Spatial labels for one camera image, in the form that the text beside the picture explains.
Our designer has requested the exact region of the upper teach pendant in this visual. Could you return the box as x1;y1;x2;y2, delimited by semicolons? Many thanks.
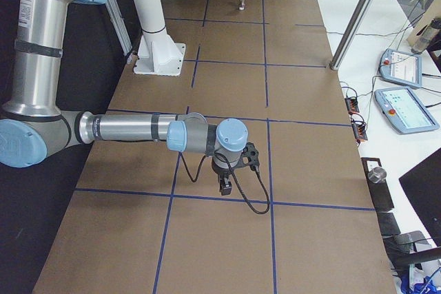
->
379;48;422;89

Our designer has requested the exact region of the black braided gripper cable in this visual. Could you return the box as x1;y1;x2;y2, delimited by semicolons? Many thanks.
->
178;153;270;215

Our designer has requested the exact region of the teach pendant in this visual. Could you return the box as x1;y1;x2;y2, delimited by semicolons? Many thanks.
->
379;48;422;89
374;87;440;134

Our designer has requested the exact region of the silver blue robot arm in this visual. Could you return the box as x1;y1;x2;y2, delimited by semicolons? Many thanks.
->
1;0;249;196

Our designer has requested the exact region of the white camera mast with base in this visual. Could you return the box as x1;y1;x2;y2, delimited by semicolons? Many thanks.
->
134;0;186;76

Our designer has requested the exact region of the aluminium frame post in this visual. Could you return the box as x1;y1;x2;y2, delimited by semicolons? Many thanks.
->
329;0;373;70

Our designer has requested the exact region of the lower teach pendant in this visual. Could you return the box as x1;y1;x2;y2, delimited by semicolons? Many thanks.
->
374;87;440;134

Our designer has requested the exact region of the black orange terminal block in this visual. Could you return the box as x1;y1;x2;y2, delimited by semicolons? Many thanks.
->
345;97;360;114

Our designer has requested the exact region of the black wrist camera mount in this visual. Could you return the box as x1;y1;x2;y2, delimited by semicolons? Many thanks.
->
241;142;260;173

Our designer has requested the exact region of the wooden stand with bottle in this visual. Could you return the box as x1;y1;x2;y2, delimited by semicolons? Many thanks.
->
407;0;440;54

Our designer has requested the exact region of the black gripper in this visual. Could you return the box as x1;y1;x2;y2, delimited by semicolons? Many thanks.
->
212;156;239;196

